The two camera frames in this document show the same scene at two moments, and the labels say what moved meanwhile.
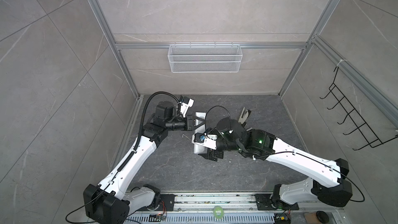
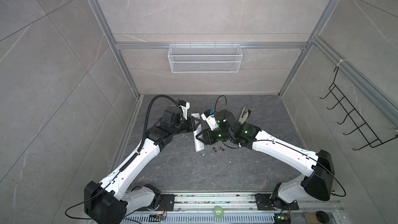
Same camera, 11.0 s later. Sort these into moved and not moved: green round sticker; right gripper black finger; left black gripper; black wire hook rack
Moved: right gripper black finger
Not moved: left black gripper; black wire hook rack; green round sticker
